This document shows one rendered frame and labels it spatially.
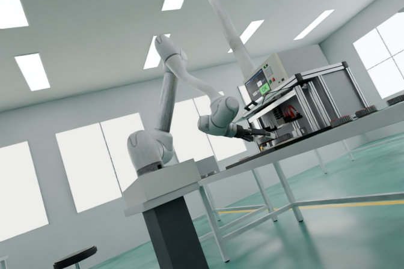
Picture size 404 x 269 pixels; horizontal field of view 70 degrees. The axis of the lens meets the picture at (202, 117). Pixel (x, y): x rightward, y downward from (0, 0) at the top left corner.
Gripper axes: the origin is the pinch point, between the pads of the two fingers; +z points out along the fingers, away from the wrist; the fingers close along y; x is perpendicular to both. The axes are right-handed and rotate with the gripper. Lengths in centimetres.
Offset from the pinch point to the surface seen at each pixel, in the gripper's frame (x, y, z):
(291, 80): 35.2, 10.7, 9.1
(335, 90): 35, 14, 38
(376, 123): -16, 74, -4
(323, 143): -16, 50, -3
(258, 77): 51, -20, 3
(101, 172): 35, -479, -94
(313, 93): 29.0, 13.2, 22.2
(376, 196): -15, -22, 103
